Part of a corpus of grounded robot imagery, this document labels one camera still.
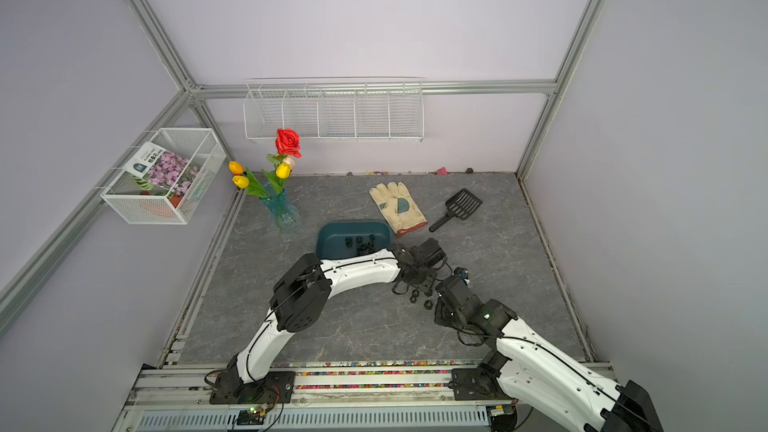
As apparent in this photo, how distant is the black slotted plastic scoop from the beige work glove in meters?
0.06

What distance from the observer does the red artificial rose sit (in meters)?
0.77

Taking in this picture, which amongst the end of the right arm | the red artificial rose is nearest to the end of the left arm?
the end of the right arm

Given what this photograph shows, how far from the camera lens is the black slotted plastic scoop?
1079 mm

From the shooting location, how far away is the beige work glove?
1.07m

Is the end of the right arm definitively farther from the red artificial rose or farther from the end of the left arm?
the red artificial rose

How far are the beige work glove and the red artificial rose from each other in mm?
411

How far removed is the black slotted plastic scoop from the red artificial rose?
1.75ft
